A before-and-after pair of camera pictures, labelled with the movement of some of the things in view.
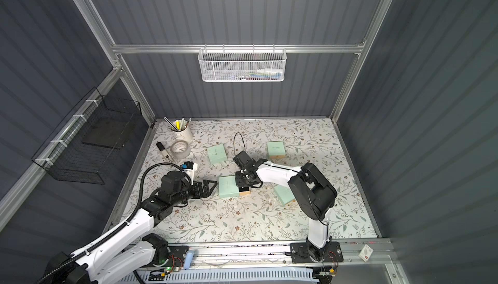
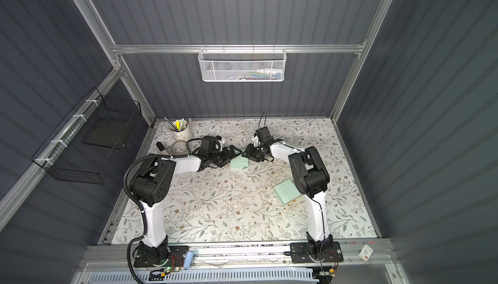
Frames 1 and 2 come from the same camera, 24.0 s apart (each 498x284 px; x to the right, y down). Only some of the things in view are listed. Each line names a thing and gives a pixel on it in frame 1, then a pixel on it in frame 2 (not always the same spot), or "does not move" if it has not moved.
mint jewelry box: [227, 187] → [239, 162]
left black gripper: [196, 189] → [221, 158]
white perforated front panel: [281, 275] does not move
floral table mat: [270, 211] does not move
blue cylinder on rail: [188, 259] does not move
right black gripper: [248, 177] → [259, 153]
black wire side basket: [85, 147] does not move
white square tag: [366, 253] does not move
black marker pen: [160, 147] does not move
